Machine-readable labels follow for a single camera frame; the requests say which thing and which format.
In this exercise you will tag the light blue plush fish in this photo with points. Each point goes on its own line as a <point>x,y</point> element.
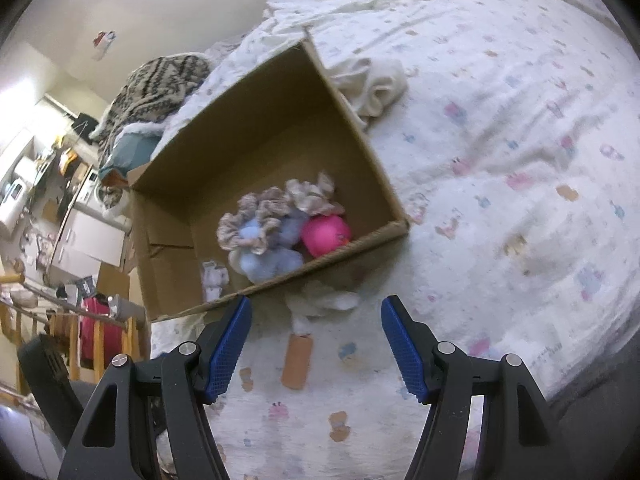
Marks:
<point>279,258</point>

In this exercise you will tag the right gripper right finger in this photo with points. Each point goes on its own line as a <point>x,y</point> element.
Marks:
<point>519,437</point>

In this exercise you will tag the tan foam cylinder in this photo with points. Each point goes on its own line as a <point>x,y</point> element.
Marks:
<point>297,361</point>

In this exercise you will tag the white washing machine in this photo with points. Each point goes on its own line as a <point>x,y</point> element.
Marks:
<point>98,200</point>

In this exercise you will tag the white patterned bed quilt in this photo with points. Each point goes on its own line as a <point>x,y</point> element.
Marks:
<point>515,152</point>

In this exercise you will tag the white kitchen cabinet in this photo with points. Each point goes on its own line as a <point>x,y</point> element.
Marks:
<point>82,245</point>

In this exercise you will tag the wooden rack with red bag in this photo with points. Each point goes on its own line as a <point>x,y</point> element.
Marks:
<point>85,339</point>

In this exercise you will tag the white folded towel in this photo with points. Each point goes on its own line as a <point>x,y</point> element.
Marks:
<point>369,85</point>

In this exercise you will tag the patterned knit blanket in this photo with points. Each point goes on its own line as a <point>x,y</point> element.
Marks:
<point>152,92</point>

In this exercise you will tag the crinkled plastic label packet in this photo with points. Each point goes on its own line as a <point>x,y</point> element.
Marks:
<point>214,279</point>

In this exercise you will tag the beige lace scrunchie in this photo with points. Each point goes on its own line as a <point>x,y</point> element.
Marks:
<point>261,215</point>

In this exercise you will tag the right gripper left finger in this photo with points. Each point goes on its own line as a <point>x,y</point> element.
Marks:
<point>136,401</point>

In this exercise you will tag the wall hook rack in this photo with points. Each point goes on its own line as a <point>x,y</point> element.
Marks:
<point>101,43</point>

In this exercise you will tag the pink rubber duck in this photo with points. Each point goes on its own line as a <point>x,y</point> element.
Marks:
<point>324,234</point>

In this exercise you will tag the teal fleece cushion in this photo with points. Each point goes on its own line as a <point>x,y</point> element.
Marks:
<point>127,150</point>

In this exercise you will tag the brown cardboard box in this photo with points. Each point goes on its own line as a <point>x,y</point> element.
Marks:
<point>284,120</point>

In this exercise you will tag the white cloth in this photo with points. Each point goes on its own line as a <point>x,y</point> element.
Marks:
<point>317,300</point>

